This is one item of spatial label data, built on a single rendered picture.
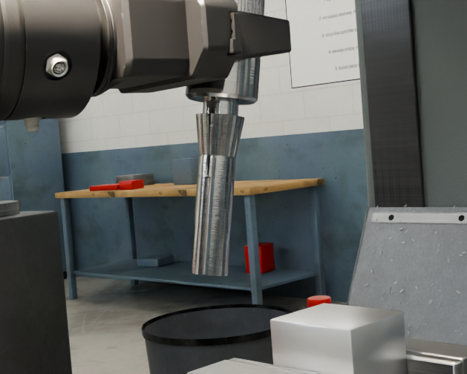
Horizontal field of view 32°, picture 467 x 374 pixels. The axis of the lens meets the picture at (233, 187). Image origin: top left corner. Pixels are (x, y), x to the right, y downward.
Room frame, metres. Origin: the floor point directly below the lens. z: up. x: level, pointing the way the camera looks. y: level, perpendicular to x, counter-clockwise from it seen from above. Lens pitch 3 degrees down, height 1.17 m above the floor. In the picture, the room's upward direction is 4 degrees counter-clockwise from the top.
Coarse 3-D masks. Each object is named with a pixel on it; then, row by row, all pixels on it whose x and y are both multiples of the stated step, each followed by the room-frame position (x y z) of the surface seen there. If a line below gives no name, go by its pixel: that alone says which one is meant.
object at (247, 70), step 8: (240, 0) 0.52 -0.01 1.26; (248, 0) 0.52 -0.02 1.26; (256, 0) 0.52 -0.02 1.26; (264, 0) 0.54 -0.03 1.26; (240, 8) 0.52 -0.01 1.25; (248, 8) 0.52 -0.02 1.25; (256, 8) 0.52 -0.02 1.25; (240, 64) 0.51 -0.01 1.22; (248, 64) 0.52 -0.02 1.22; (256, 64) 0.52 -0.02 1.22; (232, 72) 0.51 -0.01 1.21; (240, 72) 0.51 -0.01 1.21; (248, 72) 0.52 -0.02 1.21; (256, 72) 0.52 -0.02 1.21; (232, 80) 0.51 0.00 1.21; (240, 80) 0.51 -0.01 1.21; (248, 80) 0.52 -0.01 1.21; (256, 80) 0.53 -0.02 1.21
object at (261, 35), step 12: (240, 12) 0.51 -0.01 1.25; (240, 24) 0.50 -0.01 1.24; (252, 24) 0.51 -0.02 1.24; (264, 24) 0.51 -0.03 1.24; (276, 24) 0.52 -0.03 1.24; (288, 24) 0.53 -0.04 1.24; (252, 36) 0.51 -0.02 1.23; (264, 36) 0.51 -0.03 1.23; (276, 36) 0.52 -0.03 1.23; (288, 36) 0.52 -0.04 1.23; (252, 48) 0.51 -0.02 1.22; (264, 48) 0.51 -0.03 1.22; (276, 48) 0.52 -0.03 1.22; (288, 48) 0.52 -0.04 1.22
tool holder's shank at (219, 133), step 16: (208, 112) 0.53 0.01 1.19; (224, 112) 0.52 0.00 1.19; (208, 128) 0.52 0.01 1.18; (224, 128) 0.52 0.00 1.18; (240, 128) 0.53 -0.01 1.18; (208, 144) 0.52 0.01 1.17; (224, 144) 0.52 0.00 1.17; (208, 160) 0.52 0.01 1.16; (224, 160) 0.52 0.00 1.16; (208, 176) 0.52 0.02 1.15; (224, 176) 0.52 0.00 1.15; (208, 192) 0.52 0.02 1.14; (224, 192) 0.52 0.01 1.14; (208, 208) 0.52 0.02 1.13; (224, 208) 0.52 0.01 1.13; (208, 224) 0.52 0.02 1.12; (224, 224) 0.52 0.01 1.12; (208, 240) 0.52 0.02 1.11; (224, 240) 0.52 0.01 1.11; (192, 256) 0.52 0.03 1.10; (208, 256) 0.52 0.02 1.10; (224, 256) 0.52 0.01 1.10; (192, 272) 0.52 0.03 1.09; (208, 272) 0.52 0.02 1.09; (224, 272) 0.52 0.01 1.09
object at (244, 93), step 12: (204, 84) 0.51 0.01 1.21; (216, 84) 0.51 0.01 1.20; (228, 84) 0.51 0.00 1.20; (240, 84) 0.51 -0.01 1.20; (192, 96) 0.52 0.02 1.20; (204, 96) 0.52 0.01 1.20; (216, 96) 0.51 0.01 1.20; (228, 96) 0.51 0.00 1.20; (240, 96) 0.51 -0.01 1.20; (252, 96) 0.52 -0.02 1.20
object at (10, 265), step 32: (0, 224) 0.79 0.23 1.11; (32, 224) 0.82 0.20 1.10; (0, 256) 0.79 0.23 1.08; (32, 256) 0.82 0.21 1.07; (0, 288) 0.78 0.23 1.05; (32, 288) 0.82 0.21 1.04; (64, 288) 0.85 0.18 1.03; (0, 320) 0.78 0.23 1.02; (32, 320) 0.81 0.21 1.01; (64, 320) 0.85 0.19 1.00; (0, 352) 0.78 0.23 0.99; (32, 352) 0.81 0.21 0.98; (64, 352) 0.85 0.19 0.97
